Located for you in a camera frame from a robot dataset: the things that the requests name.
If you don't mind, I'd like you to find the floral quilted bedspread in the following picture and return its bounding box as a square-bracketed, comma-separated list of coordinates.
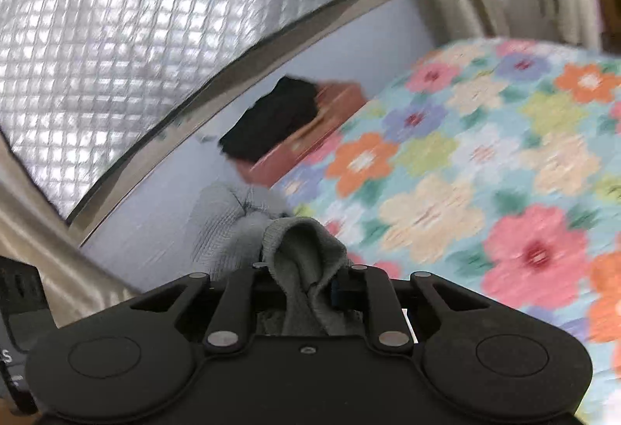
[276, 38, 621, 424]

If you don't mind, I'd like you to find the beige curtain left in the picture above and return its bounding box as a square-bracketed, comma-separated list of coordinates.
[0, 136, 140, 326]

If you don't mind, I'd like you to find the grey waffle knit shirt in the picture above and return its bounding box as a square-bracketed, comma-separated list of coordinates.
[184, 182, 361, 337]

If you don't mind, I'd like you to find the red suitcase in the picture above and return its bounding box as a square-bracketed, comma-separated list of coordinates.
[229, 81, 367, 187]

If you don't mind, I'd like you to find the window with frame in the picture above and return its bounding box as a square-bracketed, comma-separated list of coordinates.
[1, 0, 388, 239]

